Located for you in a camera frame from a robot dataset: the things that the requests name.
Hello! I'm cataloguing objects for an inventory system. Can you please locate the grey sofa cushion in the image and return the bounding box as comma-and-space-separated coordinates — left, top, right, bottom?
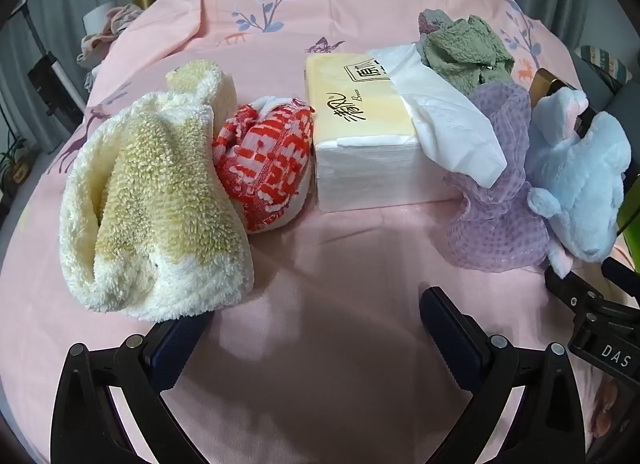
565, 44, 640, 145

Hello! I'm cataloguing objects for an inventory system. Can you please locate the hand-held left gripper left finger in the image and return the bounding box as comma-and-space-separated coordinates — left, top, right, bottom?
50, 311, 216, 464

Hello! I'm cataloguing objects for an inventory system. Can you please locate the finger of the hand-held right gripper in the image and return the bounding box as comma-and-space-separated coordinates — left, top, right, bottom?
544, 264, 608, 325

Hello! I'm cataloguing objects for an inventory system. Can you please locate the patterned cushion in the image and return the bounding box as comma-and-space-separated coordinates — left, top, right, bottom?
575, 44, 636, 92

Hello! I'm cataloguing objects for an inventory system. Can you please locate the pink printed sheet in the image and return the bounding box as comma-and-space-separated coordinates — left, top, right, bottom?
10, 0, 640, 464

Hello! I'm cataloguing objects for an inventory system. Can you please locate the blue elephant plush toy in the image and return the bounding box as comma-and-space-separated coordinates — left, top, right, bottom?
525, 86, 632, 279

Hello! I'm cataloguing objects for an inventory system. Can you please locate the white tissue sheet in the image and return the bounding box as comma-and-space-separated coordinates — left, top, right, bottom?
367, 44, 507, 189

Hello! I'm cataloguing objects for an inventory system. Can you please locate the green cardboard box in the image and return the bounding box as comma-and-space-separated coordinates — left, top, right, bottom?
616, 179, 640, 255

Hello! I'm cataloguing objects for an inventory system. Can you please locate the cream fluffy towel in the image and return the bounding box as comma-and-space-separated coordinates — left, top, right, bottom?
59, 60, 253, 322

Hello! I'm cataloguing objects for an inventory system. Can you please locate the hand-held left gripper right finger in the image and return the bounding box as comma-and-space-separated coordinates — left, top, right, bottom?
420, 286, 596, 464

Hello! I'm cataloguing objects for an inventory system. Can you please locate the yellow and white tissue pack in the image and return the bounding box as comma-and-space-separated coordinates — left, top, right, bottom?
305, 51, 453, 212

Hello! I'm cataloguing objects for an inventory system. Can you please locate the lilac mesh cloth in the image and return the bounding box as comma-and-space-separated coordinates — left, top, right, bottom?
445, 81, 551, 274

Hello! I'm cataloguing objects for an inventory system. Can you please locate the dark tin box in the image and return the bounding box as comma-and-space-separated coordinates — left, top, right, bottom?
567, 89, 601, 140

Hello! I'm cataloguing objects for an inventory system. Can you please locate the purple and grey fluffy cloth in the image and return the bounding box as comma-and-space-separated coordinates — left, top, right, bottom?
417, 9, 453, 52

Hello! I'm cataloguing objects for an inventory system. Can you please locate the pink patterned clothing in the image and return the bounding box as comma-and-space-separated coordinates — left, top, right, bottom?
585, 369, 640, 464

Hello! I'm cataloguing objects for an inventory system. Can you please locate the black stick vacuum cleaner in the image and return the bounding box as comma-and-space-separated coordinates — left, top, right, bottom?
10, 0, 86, 120

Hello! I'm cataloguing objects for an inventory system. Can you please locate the green fluffy cloth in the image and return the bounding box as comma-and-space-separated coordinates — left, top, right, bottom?
420, 15, 516, 95

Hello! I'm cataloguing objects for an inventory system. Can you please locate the red and white patterned towel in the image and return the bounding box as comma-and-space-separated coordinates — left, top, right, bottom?
212, 96, 316, 234

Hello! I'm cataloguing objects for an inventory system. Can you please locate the floral crumpled cloth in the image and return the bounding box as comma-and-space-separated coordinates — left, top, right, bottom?
76, 3, 146, 70

